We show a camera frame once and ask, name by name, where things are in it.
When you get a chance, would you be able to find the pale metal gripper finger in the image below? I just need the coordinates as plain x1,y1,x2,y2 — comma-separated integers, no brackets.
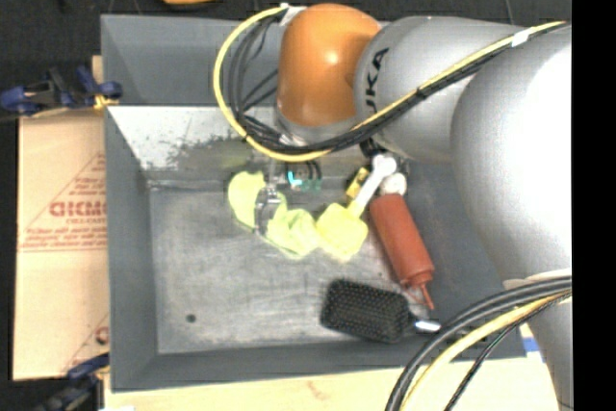
253,190,271,237
269,188,286,223

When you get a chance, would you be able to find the small yellow block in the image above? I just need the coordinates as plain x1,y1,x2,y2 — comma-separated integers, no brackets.
345,167,372,204

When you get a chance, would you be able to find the grey metal bin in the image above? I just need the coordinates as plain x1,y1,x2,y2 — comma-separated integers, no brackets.
99,13,528,392

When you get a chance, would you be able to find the red-brown squeeze bottle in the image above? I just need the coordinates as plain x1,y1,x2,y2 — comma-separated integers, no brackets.
368,172,437,312

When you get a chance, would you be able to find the black hairbrush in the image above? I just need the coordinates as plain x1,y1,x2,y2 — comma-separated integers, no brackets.
319,278,442,346

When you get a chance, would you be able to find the brown cardboard board red print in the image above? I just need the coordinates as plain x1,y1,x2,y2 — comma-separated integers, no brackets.
12,54,113,382

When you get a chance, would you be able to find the yellow brush with white handle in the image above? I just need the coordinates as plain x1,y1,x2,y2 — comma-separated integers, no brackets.
316,152,399,263

